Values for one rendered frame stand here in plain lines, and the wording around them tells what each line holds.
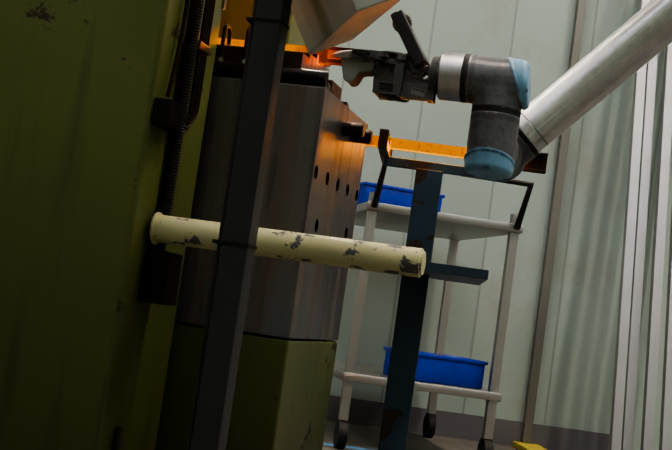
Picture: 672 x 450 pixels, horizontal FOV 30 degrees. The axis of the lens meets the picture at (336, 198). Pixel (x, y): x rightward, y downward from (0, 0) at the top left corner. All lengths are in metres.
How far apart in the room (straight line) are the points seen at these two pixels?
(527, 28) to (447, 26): 0.40
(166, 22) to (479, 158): 0.62
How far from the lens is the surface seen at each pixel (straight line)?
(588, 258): 6.27
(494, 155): 2.26
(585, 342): 6.27
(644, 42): 2.43
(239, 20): 2.70
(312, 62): 2.34
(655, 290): 5.80
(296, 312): 2.20
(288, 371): 2.21
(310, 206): 2.20
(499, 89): 2.28
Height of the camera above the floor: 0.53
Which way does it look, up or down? 5 degrees up
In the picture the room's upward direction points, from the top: 8 degrees clockwise
